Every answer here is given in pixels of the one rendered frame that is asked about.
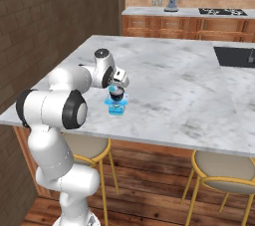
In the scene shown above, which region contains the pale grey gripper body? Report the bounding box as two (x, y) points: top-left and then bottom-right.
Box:
(113, 68), (130, 90)

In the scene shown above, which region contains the blue yogurt container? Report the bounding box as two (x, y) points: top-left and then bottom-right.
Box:
(104, 95), (129, 116)

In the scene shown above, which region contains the wooden island base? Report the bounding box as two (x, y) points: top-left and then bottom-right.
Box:
(13, 125), (197, 201)

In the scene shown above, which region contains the yellow-legged stool with beige seat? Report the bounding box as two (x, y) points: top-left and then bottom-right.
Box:
(61, 132), (121, 226)
(180, 149), (255, 226)

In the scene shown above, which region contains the wooden base cupboards run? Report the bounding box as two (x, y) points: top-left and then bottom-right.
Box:
(122, 14), (255, 44)

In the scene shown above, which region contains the grey coffee machine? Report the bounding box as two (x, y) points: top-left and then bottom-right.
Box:
(162, 0), (182, 13)

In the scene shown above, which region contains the black sink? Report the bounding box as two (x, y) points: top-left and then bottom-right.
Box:
(213, 46), (255, 70)

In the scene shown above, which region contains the black hob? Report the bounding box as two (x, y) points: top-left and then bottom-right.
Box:
(197, 7), (249, 17)

